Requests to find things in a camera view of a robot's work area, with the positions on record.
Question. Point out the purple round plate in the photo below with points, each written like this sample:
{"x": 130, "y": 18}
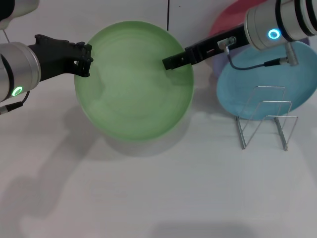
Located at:
{"x": 219, "y": 67}

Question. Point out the green round plate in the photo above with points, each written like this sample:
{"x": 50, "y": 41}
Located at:
{"x": 133, "y": 84}

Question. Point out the red round plate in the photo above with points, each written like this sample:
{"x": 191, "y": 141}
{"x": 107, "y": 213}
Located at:
{"x": 230, "y": 17}

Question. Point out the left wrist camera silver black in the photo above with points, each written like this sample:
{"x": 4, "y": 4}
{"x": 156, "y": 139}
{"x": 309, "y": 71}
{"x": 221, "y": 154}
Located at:
{"x": 19, "y": 7}

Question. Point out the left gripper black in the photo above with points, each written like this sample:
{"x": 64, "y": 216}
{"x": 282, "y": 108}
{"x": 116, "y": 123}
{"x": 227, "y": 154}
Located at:
{"x": 54, "y": 57}

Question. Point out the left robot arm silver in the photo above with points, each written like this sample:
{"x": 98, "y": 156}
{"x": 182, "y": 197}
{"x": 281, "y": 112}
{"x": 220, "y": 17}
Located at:
{"x": 17, "y": 69}

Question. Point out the teal round plate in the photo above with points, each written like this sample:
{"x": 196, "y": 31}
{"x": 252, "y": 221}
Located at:
{"x": 247, "y": 81}

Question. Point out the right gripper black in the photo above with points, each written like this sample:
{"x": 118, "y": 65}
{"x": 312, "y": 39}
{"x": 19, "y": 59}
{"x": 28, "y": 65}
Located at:
{"x": 203, "y": 48}

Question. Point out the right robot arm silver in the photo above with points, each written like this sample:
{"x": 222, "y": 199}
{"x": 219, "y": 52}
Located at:
{"x": 280, "y": 19}

